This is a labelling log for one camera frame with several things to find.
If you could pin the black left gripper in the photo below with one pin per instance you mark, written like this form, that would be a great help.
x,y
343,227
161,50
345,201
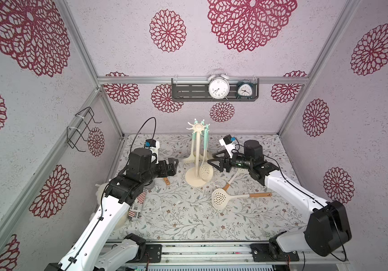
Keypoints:
x,y
171,167

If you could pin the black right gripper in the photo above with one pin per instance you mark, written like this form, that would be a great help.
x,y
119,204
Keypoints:
x,y
227,163

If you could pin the cream skimmer round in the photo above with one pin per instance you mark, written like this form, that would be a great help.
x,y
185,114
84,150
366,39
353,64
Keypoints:
x,y
199,128

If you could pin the lone skimmer orange handle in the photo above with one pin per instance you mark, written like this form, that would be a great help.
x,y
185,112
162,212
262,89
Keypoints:
x,y
166,181

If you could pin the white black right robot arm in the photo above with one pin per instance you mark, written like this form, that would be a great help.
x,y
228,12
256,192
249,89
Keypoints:
x,y
328,227

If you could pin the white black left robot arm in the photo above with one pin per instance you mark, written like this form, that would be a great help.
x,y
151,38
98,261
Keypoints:
x,y
141,169

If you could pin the cream skimmer behind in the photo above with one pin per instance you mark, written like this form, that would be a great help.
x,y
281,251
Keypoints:
x,y
228,184

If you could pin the cream utensil rack stand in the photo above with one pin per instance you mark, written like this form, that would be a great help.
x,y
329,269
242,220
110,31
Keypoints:
x,y
192,175

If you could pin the cream skimmer edge-on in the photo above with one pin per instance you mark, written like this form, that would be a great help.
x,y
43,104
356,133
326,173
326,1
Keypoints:
x,y
220,198

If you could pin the flag pattern packet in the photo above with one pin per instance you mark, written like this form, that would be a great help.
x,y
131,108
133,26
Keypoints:
x,y
136,209

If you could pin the white teddy bear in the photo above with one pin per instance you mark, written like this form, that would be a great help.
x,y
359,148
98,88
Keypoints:
x,y
99,195

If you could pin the white alarm clock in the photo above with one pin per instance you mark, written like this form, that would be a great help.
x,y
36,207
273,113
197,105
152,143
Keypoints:
x,y
219,86

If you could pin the dark green alarm clock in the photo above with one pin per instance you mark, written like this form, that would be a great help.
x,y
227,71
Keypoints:
x,y
245,90

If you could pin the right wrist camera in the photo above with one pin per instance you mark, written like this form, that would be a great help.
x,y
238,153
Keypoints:
x,y
228,143

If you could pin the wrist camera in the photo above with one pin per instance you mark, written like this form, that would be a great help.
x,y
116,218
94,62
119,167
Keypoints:
x,y
228,143
154,146

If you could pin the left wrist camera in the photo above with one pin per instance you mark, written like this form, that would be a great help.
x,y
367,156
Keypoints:
x,y
154,146

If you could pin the grey wall shelf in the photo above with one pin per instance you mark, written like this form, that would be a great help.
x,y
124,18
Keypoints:
x,y
197,92

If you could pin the metal base rail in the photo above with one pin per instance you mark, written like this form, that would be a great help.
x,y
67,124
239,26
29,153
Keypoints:
x,y
229,256

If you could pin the black wire wall rack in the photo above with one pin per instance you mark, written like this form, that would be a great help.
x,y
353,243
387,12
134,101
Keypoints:
x,y
75,133

